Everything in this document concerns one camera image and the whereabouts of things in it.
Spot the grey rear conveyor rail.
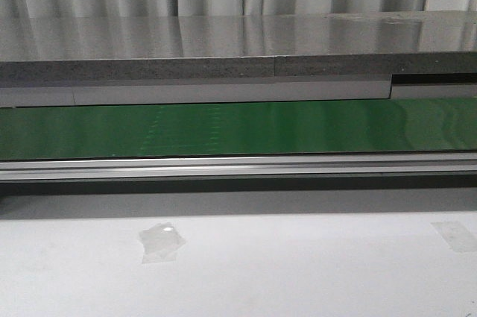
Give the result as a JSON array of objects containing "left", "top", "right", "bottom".
[{"left": 1, "top": 73, "right": 476, "bottom": 107}]

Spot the clear tape patch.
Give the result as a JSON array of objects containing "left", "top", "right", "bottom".
[
  {"left": 432, "top": 222, "right": 476, "bottom": 253},
  {"left": 139, "top": 222, "right": 186, "bottom": 264}
]

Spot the clear tape patch right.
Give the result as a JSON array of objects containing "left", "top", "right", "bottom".
[{"left": 432, "top": 222, "right": 476, "bottom": 253}]

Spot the aluminium conveyor front rail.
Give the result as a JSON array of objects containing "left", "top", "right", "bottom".
[{"left": 1, "top": 151, "right": 476, "bottom": 181}]

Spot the green conveyor belt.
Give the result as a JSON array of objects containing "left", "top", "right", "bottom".
[{"left": 1, "top": 98, "right": 476, "bottom": 160}]

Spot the clear tape patch left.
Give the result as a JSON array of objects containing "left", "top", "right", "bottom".
[{"left": 139, "top": 222, "right": 186, "bottom": 264}]

